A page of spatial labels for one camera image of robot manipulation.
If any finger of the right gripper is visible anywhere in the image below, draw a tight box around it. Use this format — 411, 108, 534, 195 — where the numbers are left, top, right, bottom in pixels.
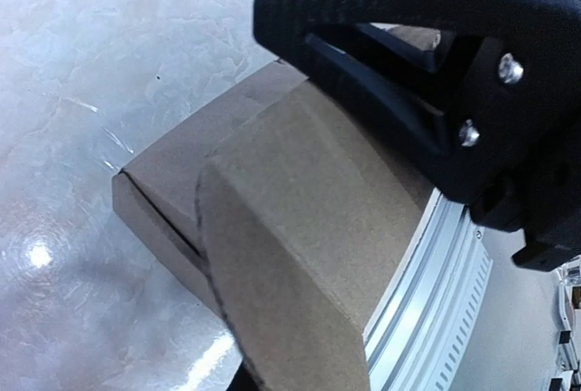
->
253, 0, 580, 204

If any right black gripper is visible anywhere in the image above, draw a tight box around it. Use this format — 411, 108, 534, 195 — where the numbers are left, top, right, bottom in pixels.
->
469, 168, 580, 271

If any brown cardboard box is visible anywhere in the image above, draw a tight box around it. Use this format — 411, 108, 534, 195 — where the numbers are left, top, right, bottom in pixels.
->
111, 23, 444, 391

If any front aluminium frame rail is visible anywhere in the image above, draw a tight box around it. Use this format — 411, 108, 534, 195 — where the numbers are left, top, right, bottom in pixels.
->
365, 191, 493, 390

